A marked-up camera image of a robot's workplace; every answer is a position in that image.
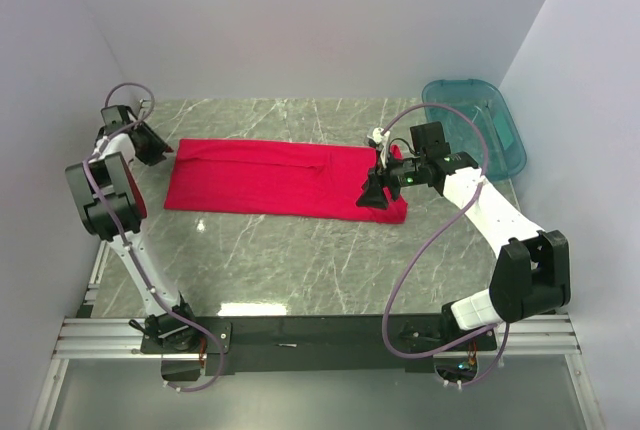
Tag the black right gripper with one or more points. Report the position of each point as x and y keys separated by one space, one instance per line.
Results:
x=374 y=195

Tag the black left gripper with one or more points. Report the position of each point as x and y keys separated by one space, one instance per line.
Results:
x=159 y=147

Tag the red t shirt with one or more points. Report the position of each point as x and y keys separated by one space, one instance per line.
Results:
x=275 y=178

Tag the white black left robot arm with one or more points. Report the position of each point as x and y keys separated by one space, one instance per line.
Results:
x=111 y=207

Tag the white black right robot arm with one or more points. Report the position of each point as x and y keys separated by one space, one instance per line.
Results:
x=532 y=271

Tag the teal plastic bin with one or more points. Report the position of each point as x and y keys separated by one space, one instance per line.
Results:
x=465 y=107

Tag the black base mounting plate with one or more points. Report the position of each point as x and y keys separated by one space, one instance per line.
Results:
x=317 y=343

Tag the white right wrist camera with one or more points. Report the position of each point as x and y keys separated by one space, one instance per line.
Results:
x=378 y=139

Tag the aluminium front rail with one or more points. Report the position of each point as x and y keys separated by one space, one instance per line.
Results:
x=111 y=339

